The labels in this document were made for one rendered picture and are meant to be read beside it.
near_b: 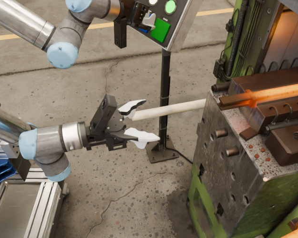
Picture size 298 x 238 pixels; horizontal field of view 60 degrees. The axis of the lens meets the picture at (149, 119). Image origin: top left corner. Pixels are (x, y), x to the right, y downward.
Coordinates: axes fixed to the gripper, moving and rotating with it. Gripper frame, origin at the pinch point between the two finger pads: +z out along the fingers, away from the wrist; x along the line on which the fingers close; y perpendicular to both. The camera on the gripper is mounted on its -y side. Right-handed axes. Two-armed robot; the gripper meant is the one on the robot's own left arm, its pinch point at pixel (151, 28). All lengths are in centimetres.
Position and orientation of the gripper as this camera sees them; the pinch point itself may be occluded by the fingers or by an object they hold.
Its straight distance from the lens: 105.7
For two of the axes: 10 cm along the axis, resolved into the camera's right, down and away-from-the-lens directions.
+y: 3.9, -8.2, -4.2
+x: -6.4, -5.7, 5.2
